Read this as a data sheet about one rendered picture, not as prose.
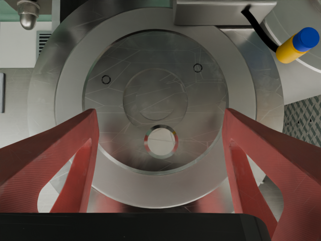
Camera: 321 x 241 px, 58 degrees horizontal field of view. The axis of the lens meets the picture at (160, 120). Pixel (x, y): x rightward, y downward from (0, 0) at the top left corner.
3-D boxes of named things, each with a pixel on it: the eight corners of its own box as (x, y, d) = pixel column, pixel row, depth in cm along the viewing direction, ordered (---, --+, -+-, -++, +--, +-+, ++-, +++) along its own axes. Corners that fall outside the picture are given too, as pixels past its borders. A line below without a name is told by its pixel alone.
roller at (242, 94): (268, 19, 17) (245, 222, 16) (201, 93, 43) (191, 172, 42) (70, -7, 17) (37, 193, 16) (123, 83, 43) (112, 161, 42)
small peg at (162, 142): (178, 124, 12) (178, 159, 12) (175, 127, 14) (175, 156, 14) (144, 124, 12) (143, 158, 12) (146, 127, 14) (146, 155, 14)
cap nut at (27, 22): (34, -1, 49) (34, 25, 49) (43, 9, 53) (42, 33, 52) (13, -1, 49) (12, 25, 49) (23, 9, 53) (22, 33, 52)
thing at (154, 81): (218, 18, 15) (240, 165, 14) (211, 33, 17) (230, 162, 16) (73, 37, 15) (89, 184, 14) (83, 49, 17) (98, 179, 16)
